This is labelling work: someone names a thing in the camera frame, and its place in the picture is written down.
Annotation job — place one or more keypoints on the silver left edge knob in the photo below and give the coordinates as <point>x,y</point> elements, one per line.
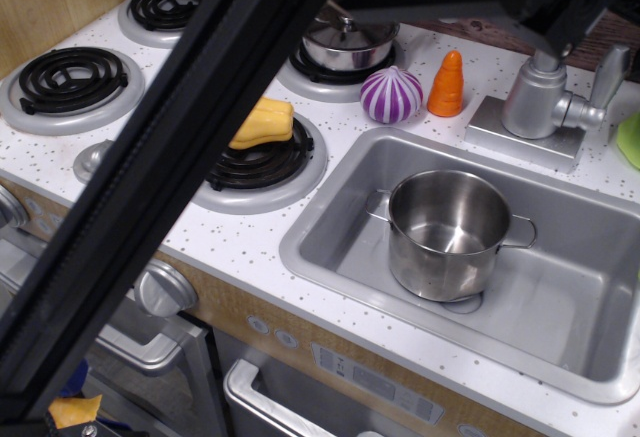
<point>13,213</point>

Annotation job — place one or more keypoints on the tall steel pot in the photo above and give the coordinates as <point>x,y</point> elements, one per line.
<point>446,229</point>

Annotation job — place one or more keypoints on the back left black burner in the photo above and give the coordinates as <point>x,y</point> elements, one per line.
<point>156,23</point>

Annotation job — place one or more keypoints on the purple striped toy onion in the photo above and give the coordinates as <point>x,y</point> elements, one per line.
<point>391,95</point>

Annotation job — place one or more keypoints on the green toy object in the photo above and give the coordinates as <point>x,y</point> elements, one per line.
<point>627,139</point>

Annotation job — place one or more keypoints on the silver dishwasher handle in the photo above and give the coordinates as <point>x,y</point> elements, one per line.
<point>284,400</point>

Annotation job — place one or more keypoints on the orange toy carrot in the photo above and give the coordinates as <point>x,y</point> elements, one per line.
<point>446,95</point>

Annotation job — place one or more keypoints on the front left black burner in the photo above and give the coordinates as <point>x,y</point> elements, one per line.
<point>70,91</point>

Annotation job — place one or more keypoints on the back right black burner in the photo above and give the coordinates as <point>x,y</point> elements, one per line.
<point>308,79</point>

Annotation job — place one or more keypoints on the yellow cloth piece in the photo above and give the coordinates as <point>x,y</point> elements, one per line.
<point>71,411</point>

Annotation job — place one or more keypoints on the grey toy sink basin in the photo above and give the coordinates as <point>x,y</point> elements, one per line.
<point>534,273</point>

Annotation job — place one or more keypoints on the silver oven door handle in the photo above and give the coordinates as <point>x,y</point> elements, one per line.
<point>150,352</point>

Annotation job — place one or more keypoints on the silver faucet lever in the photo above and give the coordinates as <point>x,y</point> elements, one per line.
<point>574,111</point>

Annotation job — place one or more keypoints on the silver stove knob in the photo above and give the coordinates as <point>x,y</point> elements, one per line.
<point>162,291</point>

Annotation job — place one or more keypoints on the front right black burner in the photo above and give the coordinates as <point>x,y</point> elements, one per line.
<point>266,177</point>

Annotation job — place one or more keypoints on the yellow toy squash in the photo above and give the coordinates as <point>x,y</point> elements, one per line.
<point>270,120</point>

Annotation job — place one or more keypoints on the silver toy faucet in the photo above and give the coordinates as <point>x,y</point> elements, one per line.
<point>521,126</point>

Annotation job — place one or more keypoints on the lidded steel pot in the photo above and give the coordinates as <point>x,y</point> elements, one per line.
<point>337,42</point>

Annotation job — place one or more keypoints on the silver countertop knob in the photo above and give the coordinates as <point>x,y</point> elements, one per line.
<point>88,160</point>

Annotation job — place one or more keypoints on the black burner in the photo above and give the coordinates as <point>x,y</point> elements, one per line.
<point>156,23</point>
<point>308,79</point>
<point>266,177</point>
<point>70,91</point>

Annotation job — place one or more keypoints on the grey control panel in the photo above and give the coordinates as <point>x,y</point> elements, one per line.
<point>376,384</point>

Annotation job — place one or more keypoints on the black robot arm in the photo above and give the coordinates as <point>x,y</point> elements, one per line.
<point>227,56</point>

